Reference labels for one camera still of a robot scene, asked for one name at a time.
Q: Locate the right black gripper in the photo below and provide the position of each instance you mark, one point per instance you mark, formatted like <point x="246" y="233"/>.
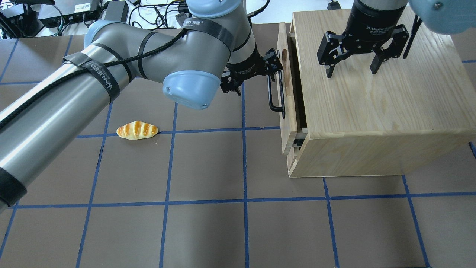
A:
<point x="372" y="23"/>

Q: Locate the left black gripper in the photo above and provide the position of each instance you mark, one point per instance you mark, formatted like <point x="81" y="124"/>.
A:
<point x="248" y="63"/>

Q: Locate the wooden drawer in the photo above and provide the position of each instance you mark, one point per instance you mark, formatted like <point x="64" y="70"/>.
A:
<point x="293" y="124"/>

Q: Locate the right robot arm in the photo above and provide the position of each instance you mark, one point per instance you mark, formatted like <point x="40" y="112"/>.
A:
<point x="440" y="16"/>

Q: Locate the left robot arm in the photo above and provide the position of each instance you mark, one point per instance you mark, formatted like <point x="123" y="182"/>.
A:
<point x="215" y="49"/>

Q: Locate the wooden drawer cabinet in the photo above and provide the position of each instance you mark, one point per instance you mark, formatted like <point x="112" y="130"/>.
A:
<point x="407" y="114"/>

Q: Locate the toy bread roll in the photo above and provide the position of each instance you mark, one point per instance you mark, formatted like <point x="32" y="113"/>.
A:
<point x="137" y="130"/>

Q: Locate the black power adapter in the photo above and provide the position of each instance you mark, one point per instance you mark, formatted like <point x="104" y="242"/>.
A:
<point x="116" y="11"/>

